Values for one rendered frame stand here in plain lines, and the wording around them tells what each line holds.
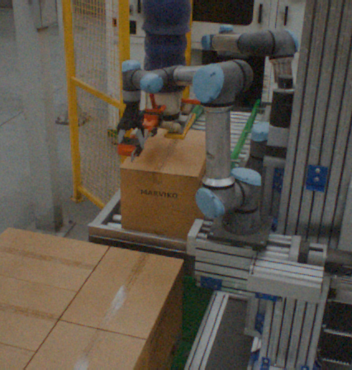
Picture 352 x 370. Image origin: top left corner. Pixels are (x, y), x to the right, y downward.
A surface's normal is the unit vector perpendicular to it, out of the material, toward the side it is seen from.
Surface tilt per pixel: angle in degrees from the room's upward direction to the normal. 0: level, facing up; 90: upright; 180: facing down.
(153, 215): 90
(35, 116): 89
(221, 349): 0
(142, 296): 0
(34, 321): 0
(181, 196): 90
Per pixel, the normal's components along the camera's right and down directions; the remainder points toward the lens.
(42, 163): -0.27, 0.44
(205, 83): -0.75, 0.16
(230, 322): 0.03, -0.88
